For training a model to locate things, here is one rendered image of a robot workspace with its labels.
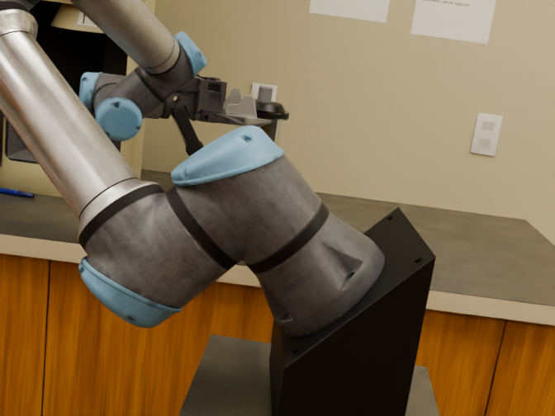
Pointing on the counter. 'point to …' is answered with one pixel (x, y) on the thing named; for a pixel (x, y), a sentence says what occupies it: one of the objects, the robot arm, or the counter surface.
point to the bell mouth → (73, 20)
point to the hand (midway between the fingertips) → (258, 120)
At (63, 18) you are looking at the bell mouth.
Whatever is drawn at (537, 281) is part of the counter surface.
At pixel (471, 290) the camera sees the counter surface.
